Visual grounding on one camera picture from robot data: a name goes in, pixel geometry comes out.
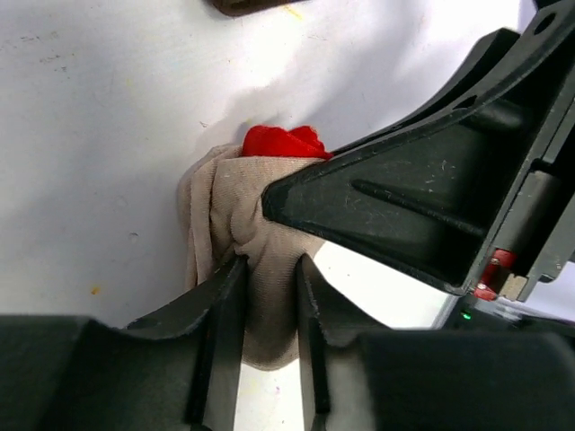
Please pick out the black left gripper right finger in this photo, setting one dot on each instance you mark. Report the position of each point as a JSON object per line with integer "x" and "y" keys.
{"x": 481, "y": 373}

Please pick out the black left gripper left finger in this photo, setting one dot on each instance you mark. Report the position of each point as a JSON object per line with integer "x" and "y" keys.
{"x": 174, "y": 369}

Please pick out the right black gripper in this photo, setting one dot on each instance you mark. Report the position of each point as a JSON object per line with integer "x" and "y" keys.
{"x": 472, "y": 193}

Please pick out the beige red reindeer sock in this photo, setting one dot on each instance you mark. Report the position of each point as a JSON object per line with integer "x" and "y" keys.
{"x": 220, "y": 211}

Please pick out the mustard yellow striped sock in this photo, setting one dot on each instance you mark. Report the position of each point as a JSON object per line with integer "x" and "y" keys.
{"x": 237, "y": 8}

